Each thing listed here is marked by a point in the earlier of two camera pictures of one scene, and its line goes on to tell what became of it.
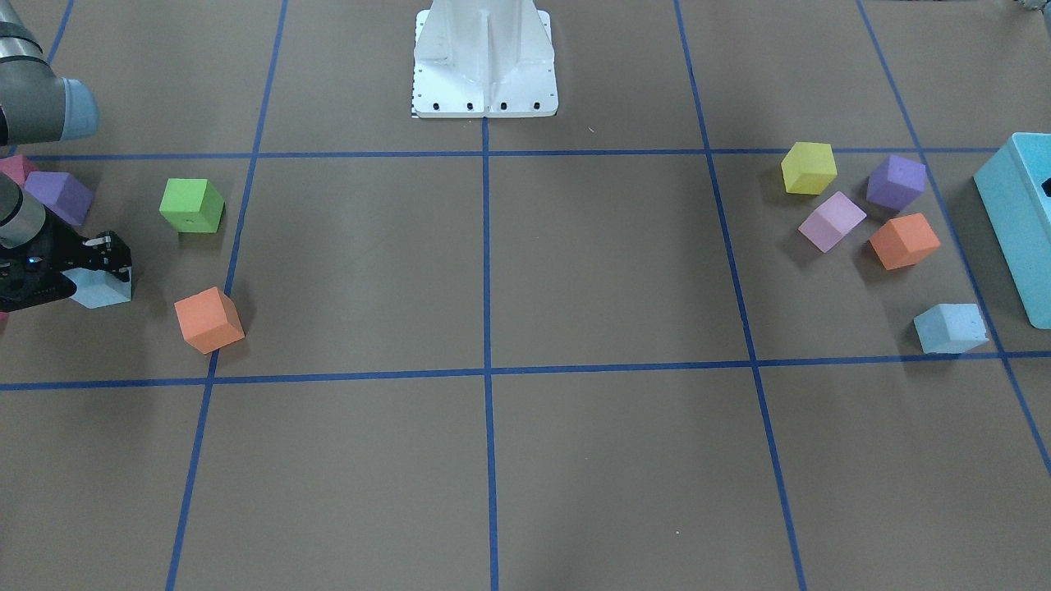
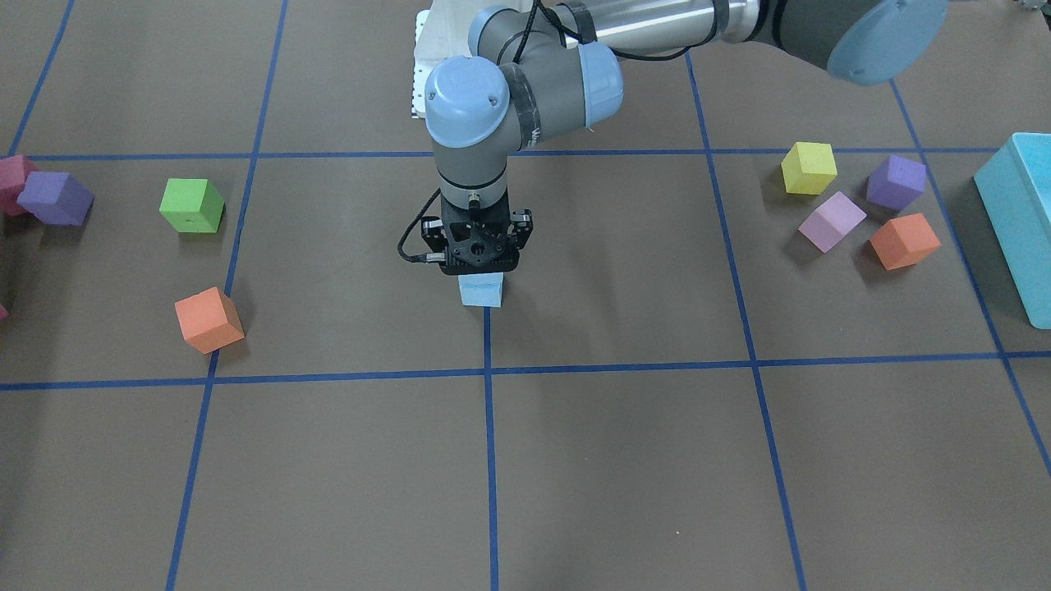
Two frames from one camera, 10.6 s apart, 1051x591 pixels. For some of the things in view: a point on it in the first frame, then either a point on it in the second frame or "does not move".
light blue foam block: x=950 y=328 to x=482 y=290
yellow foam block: x=809 y=167 does not move
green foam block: x=191 y=205 does not move
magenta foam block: x=18 y=167 does not move
